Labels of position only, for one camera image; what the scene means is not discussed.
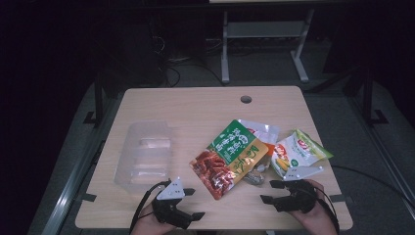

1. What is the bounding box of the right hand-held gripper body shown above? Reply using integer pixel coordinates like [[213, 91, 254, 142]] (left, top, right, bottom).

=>
[[273, 165, 325, 213]]

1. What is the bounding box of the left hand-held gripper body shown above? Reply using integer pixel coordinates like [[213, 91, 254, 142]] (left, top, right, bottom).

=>
[[151, 176, 194, 230]]

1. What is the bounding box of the white and green corn packet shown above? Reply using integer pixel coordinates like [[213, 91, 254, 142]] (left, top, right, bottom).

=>
[[269, 128, 335, 180]]

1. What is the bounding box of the clear plastic container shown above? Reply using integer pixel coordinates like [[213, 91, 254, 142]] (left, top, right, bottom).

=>
[[113, 120, 174, 194]]

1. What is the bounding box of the green and orange snack packet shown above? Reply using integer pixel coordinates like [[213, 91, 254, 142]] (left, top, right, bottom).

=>
[[189, 118, 269, 201]]

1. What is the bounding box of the white and orange snack packet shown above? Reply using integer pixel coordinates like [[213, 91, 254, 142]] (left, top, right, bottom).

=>
[[237, 118, 281, 188]]

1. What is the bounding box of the person's right hand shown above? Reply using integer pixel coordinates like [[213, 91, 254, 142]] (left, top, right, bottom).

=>
[[290, 179, 339, 235]]

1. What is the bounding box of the person's left hand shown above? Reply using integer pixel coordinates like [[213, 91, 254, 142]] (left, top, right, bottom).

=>
[[130, 204, 177, 235]]

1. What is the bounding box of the black metal stand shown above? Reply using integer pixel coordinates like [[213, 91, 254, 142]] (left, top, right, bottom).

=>
[[361, 67, 390, 126], [82, 72, 106, 128]]

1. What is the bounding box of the white metal stand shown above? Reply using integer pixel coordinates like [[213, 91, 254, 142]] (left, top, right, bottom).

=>
[[220, 9, 316, 84]]

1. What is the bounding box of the left hand-held gripper black cable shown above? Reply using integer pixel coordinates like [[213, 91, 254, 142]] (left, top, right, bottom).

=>
[[129, 179, 172, 235]]

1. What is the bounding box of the hand-held gripper black cable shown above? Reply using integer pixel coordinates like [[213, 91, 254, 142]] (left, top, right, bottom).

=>
[[129, 179, 172, 235], [312, 186, 341, 234]]

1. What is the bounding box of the right hand-held gripper black cable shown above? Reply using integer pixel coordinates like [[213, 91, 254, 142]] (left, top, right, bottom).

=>
[[312, 186, 341, 234]]

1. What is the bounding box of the black floor cable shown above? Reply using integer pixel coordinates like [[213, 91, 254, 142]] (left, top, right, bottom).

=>
[[331, 164, 415, 210]]

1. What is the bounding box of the grey metal rail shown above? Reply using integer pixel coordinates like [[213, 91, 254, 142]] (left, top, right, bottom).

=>
[[40, 140, 107, 235], [348, 97, 415, 213]]

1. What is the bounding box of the bundle of dark cables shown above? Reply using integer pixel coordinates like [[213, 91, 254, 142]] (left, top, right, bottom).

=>
[[153, 33, 226, 88]]

